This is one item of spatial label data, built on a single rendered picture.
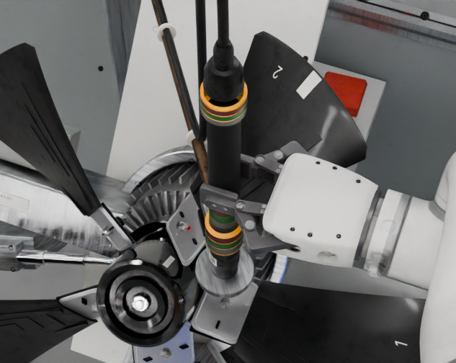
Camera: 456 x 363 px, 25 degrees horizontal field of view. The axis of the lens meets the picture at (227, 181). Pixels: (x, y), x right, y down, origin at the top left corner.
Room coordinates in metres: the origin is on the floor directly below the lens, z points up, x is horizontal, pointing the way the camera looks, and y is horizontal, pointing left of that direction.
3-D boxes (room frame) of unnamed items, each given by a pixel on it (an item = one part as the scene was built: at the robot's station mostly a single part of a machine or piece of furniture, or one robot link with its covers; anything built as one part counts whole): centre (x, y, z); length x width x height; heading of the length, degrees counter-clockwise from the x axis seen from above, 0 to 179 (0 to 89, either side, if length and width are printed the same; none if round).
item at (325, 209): (0.53, -0.10, 1.49); 0.11 x 0.10 x 0.07; 70
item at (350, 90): (1.14, -0.21, 0.87); 0.08 x 0.08 x 0.02; 72
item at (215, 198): (0.53, 0.00, 1.49); 0.07 x 0.03 x 0.03; 70
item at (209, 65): (0.57, 0.00, 1.49); 0.04 x 0.04 x 0.46
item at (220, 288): (0.58, 0.01, 1.33); 0.09 x 0.07 x 0.10; 14
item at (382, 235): (0.51, -0.16, 1.49); 0.09 x 0.03 x 0.08; 160
